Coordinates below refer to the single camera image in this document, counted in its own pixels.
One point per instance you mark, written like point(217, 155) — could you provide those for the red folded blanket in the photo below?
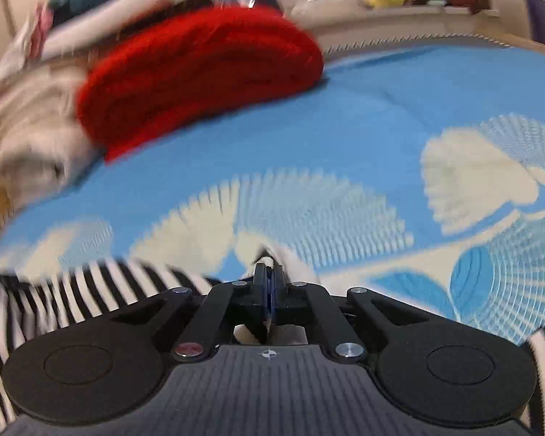
point(200, 72)

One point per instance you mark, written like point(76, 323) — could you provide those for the blue leaf patterned bed sheet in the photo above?
point(345, 145)

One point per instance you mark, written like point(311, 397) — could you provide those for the white folded quilt dark trim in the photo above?
point(131, 7)

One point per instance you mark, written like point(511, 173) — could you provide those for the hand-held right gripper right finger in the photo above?
point(279, 281)

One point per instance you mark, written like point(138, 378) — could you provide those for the black white striped hooded top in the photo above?
point(95, 290)

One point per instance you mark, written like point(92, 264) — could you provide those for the cream folded fleece blanket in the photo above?
point(32, 136)

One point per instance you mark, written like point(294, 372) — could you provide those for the pink white folded cloth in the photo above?
point(34, 32)

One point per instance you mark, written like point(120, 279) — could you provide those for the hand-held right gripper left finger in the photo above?
point(260, 281)

